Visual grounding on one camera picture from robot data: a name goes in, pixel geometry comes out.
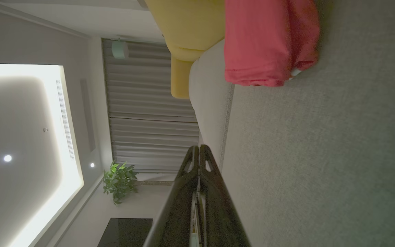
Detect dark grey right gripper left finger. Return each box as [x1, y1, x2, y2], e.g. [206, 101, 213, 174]
[143, 145, 200, 247]

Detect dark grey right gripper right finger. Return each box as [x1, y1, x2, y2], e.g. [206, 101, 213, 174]
[199, 144, 251, 247]

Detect red and white basketball jersey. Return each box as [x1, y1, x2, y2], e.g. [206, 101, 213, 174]
[224, 0, 291, 87]

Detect black flat TV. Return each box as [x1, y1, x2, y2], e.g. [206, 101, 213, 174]
[97, 218, 154, 247]

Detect green potted plant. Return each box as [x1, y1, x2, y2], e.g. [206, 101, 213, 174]
[103, 161, 138, 205]

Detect grey pleated curtain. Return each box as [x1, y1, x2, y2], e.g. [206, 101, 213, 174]
[101, 38, 200, 174]

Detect grey sofa seat cushion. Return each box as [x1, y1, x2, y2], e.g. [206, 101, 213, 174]
[188, 39, 234, 172]

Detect grey recessed ceiling slot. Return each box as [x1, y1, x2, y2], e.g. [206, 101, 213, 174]
[80, 79, 96, 152]

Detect yellow sofa armrest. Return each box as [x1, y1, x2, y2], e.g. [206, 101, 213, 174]
[170, 57, 195, 100]

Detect long white ceiling air vent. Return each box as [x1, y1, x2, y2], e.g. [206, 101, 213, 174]
[56, 79, 75, 161]

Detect yellow sofa backrest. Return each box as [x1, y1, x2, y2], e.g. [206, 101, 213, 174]
[145, 0, 225, 62]

